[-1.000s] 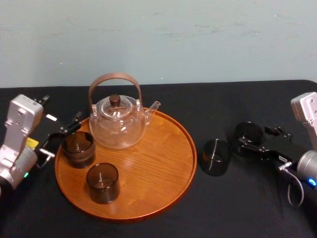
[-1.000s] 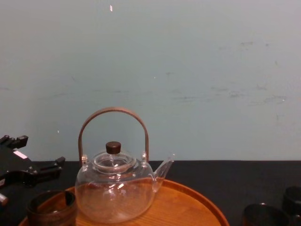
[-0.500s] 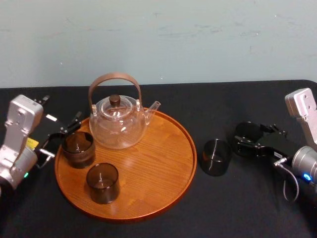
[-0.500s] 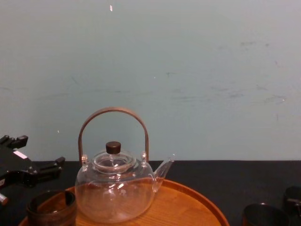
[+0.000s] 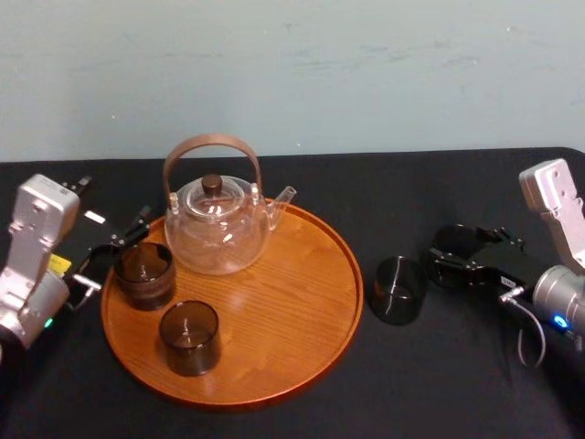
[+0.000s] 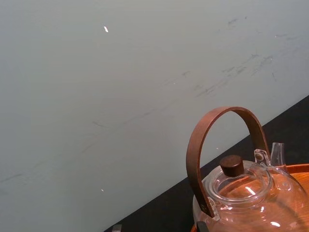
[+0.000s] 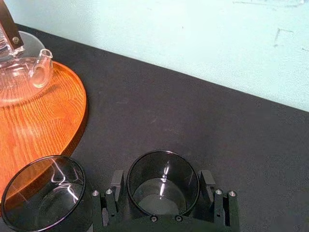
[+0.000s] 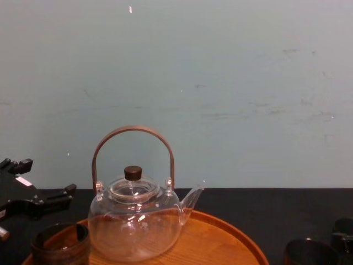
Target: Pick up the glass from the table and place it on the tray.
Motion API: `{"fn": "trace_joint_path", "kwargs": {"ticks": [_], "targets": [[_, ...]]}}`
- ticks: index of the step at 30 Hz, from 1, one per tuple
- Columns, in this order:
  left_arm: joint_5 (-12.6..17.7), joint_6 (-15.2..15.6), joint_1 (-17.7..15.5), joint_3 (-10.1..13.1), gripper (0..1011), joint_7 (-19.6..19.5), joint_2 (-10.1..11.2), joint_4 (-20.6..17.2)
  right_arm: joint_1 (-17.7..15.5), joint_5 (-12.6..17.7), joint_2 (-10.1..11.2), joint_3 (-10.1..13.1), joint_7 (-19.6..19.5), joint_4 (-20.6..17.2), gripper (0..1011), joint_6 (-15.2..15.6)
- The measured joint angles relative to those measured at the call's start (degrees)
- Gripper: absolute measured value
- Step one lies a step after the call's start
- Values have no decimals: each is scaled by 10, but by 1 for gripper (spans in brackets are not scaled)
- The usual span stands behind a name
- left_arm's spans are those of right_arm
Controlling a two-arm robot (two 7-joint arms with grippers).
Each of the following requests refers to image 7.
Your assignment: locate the black table cloth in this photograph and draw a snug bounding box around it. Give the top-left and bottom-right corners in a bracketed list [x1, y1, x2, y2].
[0, 23, 309, 232]

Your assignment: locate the clear glass teapot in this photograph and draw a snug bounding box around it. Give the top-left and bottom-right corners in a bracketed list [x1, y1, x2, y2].
[0, 30, 54, 107]

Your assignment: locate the round orange wooden tray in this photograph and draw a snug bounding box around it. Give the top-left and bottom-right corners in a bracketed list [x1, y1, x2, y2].
[0, 60, 87, 199]

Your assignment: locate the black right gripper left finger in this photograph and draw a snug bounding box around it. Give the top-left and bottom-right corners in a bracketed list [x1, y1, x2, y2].
[91, 170, 125, 228]

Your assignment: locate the dark wooden teapot handle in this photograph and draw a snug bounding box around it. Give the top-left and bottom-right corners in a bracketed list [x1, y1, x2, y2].
[0, 0, 25, 51]

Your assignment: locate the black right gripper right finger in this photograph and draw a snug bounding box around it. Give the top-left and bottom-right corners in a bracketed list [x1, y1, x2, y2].
[199, 170, 240, 229]

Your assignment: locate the dark smoked drinking glass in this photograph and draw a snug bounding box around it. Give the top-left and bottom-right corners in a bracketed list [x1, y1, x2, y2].
[126, 150, 201, 217]
[0, 155, 94, 232]

